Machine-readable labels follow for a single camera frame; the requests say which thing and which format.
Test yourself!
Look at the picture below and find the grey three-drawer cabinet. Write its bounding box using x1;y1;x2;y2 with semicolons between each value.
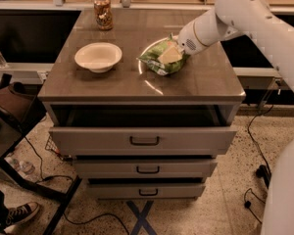
37;9;247;201

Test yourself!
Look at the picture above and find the grey middle drawer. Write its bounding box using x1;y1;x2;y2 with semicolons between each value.
73;159;217;179

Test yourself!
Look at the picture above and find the dark side table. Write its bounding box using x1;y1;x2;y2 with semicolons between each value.
0;72;83;235

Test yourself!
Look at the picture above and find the blue tape cross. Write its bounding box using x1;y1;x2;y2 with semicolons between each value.
126;201;157;235

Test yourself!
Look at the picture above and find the black floor cable right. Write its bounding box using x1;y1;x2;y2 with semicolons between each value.
243;104;274;225

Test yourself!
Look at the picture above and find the black floor cable left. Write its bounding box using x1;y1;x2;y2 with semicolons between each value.
24;136;131;235

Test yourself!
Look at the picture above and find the plastic bottle on floor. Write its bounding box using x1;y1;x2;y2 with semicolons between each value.
5;157;39;182

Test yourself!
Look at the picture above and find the black metal stand base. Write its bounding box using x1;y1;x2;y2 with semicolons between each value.
256;164;270;187

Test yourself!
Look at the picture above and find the black floor cable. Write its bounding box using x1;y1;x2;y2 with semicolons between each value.
24;136;131;235
243;104;274;225

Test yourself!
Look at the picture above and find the green jalapeno chip bag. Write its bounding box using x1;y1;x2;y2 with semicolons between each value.
138;34;188;75

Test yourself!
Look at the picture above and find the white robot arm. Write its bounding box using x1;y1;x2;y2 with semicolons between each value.
177;0;294;235

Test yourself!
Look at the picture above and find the grey drawer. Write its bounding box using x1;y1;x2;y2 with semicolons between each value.
87;178;205;200
50;126;236;156
73;159;217;179

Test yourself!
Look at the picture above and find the grey top drawer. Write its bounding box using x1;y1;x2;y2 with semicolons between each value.
50;126;236;156

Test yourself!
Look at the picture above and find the grey bottom drawer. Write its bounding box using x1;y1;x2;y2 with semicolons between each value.
87;178;205;200

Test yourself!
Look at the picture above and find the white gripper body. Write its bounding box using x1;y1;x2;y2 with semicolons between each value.
177;21;207;55

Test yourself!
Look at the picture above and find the brown patterned drink can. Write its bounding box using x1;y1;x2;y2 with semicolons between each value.
94;0;113;30

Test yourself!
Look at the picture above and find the black white sneaker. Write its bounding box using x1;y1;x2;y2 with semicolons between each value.
0;202;40;229

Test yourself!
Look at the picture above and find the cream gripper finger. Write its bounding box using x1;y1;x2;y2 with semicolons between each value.
158;46;182;65

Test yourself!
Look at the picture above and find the white paper bowl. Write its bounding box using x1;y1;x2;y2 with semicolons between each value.
74;42;123;73

